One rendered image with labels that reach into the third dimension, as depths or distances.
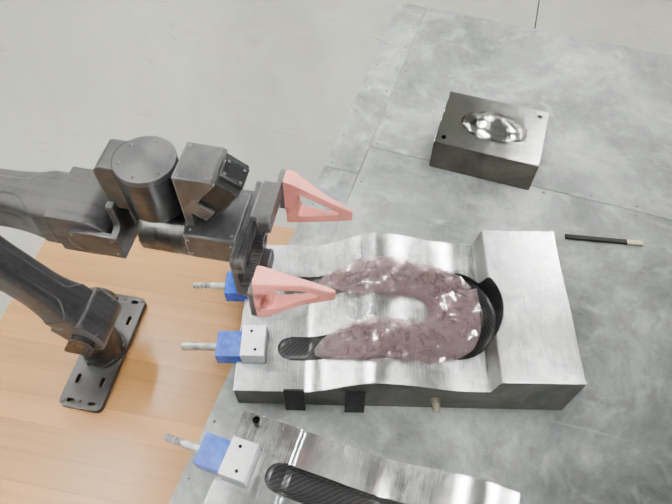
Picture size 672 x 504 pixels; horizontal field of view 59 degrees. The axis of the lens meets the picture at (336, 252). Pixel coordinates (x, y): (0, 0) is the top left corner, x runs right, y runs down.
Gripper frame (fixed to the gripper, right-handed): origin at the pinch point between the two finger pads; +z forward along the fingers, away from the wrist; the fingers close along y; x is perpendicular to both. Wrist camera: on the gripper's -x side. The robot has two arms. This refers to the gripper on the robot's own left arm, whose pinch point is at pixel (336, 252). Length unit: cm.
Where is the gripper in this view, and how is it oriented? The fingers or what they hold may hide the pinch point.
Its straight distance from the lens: 58.8
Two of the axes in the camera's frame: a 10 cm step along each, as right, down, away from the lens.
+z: 9.8, 1.6, -0.9
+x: -0.1, 5.5, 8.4
